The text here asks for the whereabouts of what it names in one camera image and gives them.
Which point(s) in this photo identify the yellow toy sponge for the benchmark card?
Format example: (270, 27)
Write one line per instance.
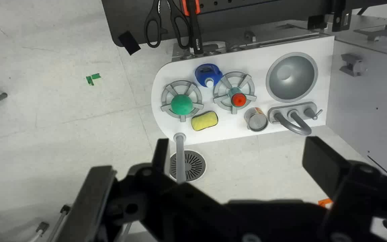
(204, 121)

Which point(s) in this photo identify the grey round drain grille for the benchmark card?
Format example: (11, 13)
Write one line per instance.
(196, 165)

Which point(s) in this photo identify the grey round sink bowl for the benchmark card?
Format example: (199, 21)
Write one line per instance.
(290, 76)

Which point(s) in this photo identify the grey valve wheel green knob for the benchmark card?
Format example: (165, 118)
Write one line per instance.
(182, 103)

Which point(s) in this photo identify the blue cup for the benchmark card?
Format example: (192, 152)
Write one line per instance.
(204, 71)

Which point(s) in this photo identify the black perforated board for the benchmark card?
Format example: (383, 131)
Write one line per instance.
(238, 13)

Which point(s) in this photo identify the grey double-loop toy faucet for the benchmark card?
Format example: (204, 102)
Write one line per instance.
(294, 121)

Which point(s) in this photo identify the aluminium table edge rail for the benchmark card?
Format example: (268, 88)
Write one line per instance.
(274, 39)

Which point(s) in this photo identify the grey cabinet latch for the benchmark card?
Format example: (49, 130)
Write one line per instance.
(351, 63)

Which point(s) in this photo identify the white toy oven cabinet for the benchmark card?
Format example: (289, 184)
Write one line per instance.
(368, 111)

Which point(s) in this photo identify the black tape piece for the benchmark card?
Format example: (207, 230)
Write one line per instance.
(129, 41)

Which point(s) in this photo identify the green tape mark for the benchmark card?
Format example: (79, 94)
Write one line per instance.
(93, 79)

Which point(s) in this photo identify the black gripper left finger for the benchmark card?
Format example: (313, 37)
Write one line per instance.
(161, 156)

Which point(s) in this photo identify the grey toy cup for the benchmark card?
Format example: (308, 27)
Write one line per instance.
(256, 121)

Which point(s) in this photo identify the grey toy tap nozzle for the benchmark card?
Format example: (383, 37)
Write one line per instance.
(180, 156)

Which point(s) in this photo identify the grey valve wheel red knob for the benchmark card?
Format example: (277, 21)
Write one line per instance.
(238, 98)

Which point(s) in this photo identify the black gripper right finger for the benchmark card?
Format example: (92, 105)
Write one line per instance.
(325, 161)

